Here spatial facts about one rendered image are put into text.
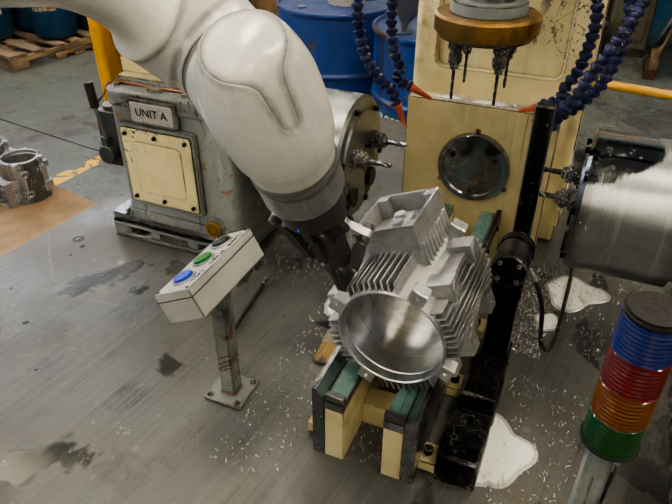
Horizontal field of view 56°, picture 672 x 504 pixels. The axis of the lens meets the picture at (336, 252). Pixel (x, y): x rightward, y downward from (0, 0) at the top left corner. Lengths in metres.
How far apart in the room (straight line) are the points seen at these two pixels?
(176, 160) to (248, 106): 0.84
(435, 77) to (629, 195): 0.52
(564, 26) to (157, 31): 0.92
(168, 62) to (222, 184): 0.71
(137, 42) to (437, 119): 0.81
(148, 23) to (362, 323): 0.55
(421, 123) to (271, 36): 0.85
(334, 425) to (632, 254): 0.55
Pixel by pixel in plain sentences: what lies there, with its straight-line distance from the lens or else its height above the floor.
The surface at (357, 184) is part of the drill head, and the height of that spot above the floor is 0.99.
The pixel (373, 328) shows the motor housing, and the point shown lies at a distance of 0.98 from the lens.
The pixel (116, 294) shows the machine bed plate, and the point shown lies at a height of 0.80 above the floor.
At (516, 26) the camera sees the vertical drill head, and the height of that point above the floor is 1.33.
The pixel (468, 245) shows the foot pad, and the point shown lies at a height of 1.10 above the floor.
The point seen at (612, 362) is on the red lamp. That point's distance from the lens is 0.70.
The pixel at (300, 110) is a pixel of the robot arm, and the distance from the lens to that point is 0.52.
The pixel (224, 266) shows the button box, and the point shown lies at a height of 1.07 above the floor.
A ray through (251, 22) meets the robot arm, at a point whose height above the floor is 1.47.
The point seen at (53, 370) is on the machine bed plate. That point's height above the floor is 0.80.
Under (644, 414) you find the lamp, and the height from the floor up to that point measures 1.10.
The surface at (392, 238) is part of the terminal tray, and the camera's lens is 0.88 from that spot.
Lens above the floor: 1.60
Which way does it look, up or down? 34 degrees down
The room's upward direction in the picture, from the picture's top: straight up
